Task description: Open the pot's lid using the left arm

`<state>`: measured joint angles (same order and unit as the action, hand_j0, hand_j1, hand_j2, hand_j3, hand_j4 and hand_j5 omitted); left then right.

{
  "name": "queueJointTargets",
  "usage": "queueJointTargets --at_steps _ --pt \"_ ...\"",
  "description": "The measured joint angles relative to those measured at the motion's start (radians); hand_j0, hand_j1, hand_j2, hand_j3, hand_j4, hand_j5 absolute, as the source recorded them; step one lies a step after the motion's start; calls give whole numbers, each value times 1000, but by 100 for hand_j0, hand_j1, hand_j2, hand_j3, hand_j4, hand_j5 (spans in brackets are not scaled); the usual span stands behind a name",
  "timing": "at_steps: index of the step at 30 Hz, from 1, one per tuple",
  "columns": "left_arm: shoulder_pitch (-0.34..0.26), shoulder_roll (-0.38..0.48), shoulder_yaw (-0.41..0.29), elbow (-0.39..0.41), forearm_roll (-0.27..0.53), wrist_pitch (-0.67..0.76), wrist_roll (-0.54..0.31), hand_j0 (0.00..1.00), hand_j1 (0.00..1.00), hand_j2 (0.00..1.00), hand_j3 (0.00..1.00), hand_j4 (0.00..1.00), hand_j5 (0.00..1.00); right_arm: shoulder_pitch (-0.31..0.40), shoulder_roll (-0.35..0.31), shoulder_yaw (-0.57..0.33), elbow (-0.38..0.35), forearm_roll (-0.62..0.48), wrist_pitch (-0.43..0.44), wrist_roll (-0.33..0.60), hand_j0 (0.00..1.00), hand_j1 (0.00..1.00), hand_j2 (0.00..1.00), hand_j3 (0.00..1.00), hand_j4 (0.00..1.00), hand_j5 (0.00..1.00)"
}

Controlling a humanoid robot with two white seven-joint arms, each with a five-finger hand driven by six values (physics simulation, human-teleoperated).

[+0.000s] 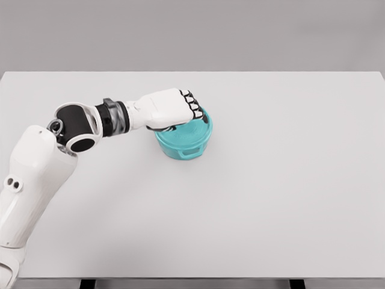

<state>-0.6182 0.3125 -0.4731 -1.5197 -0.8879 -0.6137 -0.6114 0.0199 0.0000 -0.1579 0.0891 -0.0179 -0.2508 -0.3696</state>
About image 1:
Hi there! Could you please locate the teal pot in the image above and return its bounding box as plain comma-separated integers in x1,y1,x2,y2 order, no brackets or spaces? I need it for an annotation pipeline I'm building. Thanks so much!
155,105,214,160

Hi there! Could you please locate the teal pot lid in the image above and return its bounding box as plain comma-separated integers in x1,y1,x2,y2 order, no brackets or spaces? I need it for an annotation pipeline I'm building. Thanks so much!
155,107,213,150

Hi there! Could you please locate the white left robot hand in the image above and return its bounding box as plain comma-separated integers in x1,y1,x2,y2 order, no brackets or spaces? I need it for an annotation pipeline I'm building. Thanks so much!
134,87,209,132

